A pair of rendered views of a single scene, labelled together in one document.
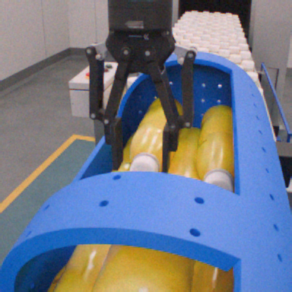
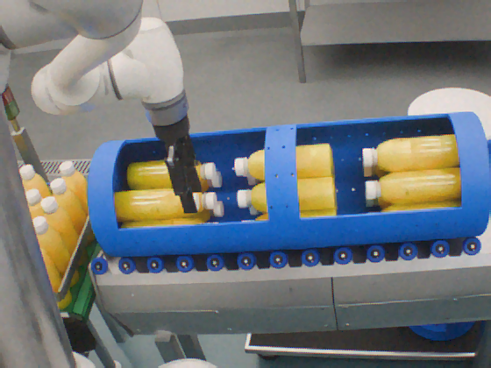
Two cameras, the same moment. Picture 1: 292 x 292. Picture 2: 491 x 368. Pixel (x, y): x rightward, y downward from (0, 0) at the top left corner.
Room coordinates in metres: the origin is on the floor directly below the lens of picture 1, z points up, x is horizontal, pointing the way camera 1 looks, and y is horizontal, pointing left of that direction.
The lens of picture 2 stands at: (0.26, 1.03, 1.95)
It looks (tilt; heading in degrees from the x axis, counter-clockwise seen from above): 38 degrees down; 270
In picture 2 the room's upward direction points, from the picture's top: 12 degrees counter-clockwise
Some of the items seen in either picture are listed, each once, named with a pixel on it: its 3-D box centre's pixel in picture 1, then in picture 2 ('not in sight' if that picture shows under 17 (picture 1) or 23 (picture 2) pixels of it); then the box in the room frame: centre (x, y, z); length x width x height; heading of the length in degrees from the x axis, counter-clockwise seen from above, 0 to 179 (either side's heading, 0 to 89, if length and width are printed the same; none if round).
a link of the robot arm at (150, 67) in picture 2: not in sight; (145, 59); (0.41, 0.01, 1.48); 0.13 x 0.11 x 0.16; 2
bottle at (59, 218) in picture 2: not in sight; (63, 233); (0.77, -0.12, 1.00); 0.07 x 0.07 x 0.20
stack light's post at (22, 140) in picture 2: not in sight; (75, 251); (0.95, -0.54, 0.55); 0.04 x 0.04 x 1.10; 78
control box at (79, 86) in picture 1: (99, 87); not in sight; (0.91, 0.13, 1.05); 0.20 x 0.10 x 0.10; 168
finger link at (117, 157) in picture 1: (117, 144); (187, 200); (0.41, 0.04, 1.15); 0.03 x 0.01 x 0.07; 168
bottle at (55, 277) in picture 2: not in sight; (45, 275); (0.81, 0.03, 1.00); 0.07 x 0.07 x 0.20
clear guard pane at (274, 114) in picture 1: (263, 143); not in sight; (1.21, -0.51, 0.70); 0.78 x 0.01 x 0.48; 168
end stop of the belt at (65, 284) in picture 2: not in sight; (83, 237); (0.73, -0.12, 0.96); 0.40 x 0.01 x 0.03; 78
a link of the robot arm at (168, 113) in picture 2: not in sight; (165, 104); (0.40, 0.01, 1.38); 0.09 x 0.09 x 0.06
